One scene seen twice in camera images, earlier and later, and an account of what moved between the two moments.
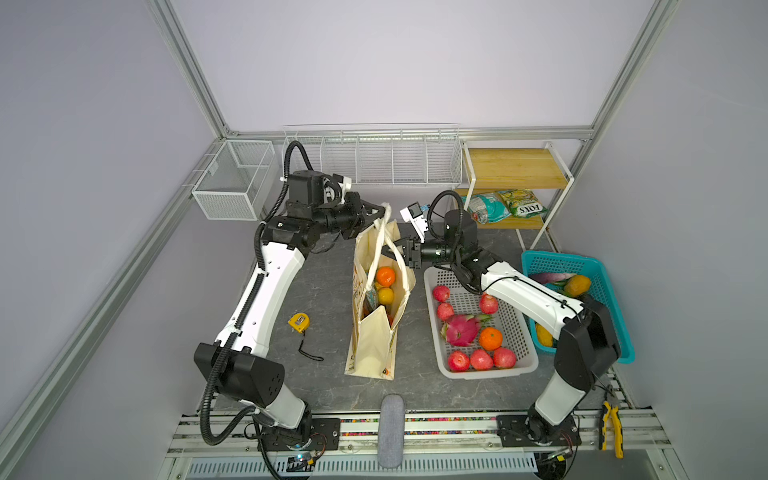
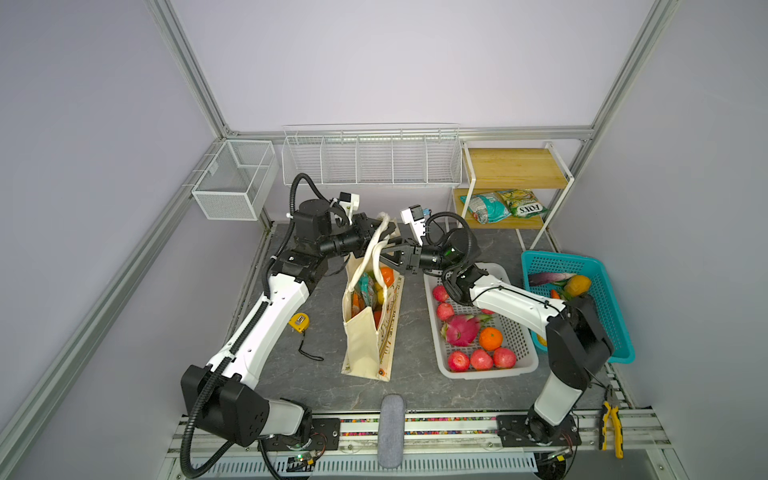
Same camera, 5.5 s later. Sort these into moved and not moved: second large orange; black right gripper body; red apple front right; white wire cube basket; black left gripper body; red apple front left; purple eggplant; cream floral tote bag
Moved: cream floral tote bag; black left gripper body
Not moved: purple eggplant; red apple front right; red apple front left; white wire cube basket; second large orange; black right gripper body
